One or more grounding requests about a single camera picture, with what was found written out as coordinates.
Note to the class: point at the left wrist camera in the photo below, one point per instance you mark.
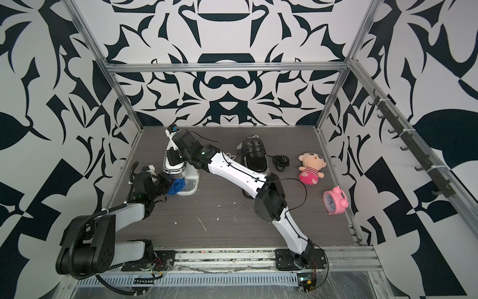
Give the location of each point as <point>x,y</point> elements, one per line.
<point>150,169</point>

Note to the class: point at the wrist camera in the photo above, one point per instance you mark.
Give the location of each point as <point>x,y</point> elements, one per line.
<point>171,131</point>
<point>150,169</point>

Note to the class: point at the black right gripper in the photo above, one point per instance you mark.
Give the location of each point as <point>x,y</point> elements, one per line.
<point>172,156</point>

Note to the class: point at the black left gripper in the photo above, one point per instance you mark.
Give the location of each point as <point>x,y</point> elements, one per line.
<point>164,179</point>

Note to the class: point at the blue cleaning cloth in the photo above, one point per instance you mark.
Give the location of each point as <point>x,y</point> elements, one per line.
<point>177,186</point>

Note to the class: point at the wall hook rail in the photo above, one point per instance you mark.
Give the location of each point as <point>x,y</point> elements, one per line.
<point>415,145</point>

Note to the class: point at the pink plush pig toy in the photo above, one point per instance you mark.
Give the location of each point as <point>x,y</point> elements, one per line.
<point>312,164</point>

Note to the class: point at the pink alarm clock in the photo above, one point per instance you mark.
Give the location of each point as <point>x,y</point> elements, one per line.
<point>335,201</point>

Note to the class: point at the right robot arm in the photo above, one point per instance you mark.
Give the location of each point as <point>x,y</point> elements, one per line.
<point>265,189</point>

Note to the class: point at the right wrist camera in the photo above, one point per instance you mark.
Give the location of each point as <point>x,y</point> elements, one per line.
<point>171,131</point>

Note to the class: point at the white coffee machine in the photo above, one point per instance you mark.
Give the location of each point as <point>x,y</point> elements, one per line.
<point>176,168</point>

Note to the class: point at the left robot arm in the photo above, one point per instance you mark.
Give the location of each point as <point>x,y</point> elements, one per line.
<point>90,246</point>

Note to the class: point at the black coffee machine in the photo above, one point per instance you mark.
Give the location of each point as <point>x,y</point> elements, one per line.
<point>253,155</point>

